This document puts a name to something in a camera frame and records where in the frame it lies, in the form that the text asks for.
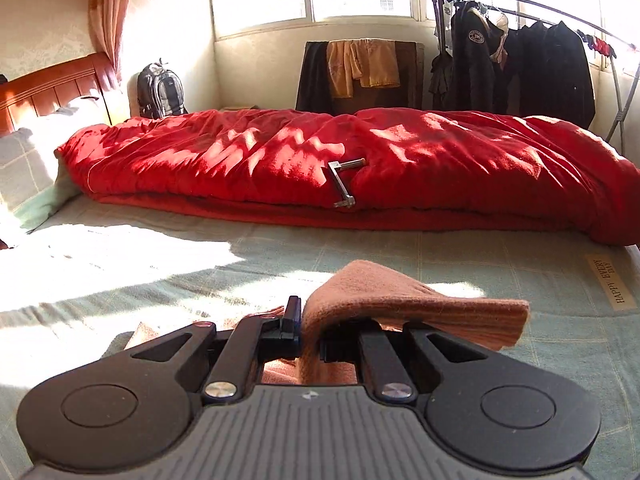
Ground metal clamp on duvet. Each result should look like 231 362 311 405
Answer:
327 157 367 208

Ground red quilt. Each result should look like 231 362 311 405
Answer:
55 107 640 247

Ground plaid pillow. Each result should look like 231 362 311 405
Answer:
0 95 108 233

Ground wooden headboard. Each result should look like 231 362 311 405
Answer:
0 52 121 136

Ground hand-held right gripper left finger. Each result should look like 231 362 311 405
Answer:
131 296 302 403

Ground brown wooden chair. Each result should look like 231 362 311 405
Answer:
295 37 426 113

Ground orange knitted sweater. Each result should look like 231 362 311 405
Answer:
122 259 531 386

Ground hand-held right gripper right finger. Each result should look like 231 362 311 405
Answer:
320 327 488 403

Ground black jacket with round patch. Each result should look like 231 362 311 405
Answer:
430 0 511 113

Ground grey backpack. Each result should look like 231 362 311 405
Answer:
136 62 188 120

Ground small colourful hanging garments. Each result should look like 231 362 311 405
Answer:
575 30 618 58

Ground orange curtain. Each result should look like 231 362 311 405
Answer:
87 0 138 83

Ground orange hanging garment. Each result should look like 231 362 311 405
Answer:
326 38 402 99

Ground black hanging garment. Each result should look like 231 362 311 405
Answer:
295 41 333 112

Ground metal clothes rack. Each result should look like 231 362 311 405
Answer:
430 0 640 158

